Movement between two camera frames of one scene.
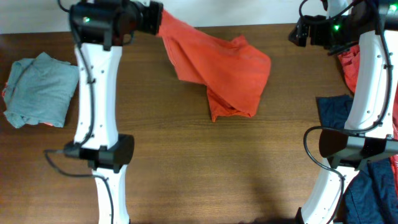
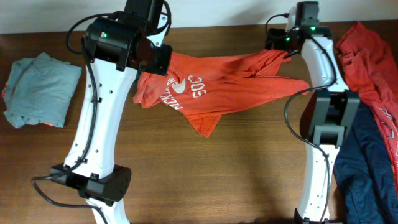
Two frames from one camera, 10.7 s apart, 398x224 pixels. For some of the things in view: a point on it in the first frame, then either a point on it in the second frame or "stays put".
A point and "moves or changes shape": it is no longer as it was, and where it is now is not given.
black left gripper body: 145,19 -> 159,60
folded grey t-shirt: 38,91 stays put
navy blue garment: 371,196 stays put
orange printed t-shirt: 234,71 moves or changes shape
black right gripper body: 324,33 -> 284,40
